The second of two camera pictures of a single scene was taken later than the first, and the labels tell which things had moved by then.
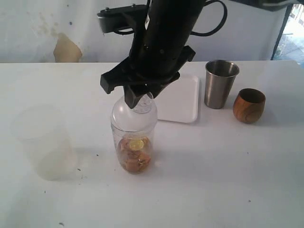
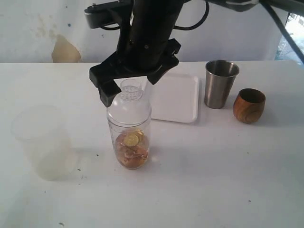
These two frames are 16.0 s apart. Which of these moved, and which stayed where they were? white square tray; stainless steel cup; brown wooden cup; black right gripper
Moved: black right gripper
Stayed: white square tray; stainless steel cup; brown wooden cup
